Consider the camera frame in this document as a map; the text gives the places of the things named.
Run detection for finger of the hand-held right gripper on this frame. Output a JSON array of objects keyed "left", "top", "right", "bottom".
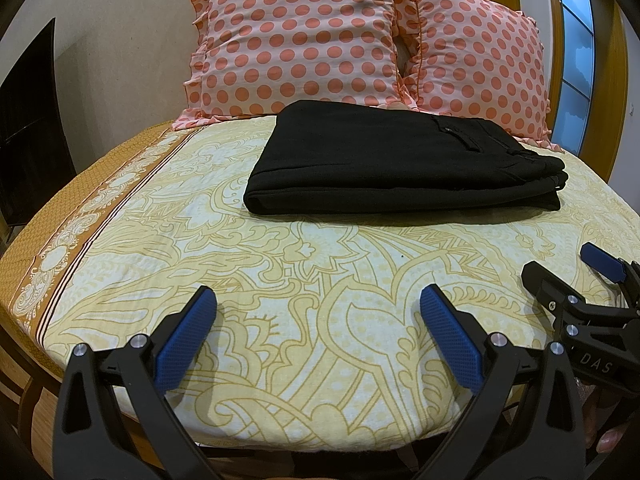
[
  {"left": 521, "top": 261, "right": 597, "bottom": 322},
  {"left": 581, "top": 242, "right": 640, "bottom": 307}
]

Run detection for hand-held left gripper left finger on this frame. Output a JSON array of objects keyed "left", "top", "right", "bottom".
[{"left": 52, "top": 285, "right": 226, "bottom": 480}]

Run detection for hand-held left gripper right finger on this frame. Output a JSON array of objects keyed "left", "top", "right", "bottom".
[{"left": 410, "top": 284, "right": 588, "bottom": 480}]

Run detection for black pants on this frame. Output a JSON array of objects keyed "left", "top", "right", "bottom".
[{"left": 243, "top": 100, "right": 570, "bottom": 216}]

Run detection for person's right hand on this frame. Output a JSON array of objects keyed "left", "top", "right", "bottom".
[{"left": 582, "top": 389, "right": 640, "bottom": 456}]

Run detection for yellow patterned bed sheet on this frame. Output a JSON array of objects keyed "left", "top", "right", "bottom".
[{"left": 0, "top": 115, "right": 640, "bottom": 453}]

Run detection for wooden framed glass door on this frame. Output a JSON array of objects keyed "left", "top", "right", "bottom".
[{"left": 475, "top": 0, "right": 640, "bottom": 191}]

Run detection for pink polka dot pillow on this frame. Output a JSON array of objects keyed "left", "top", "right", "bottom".
[
  {"left": 392, "top": 0, "right": 565, "bottom": 155},
  {"left": 172, "top": 0, "right": 420, "bottom": 133}
]

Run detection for black television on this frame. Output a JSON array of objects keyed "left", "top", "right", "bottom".
[{"left": 0, "top": 17, "right": 77, "bottom": 227}]

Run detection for wooden bed frame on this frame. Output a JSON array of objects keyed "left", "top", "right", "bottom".
[{"left": 0, "top": 305, "right": 211, "bottom": 480}]

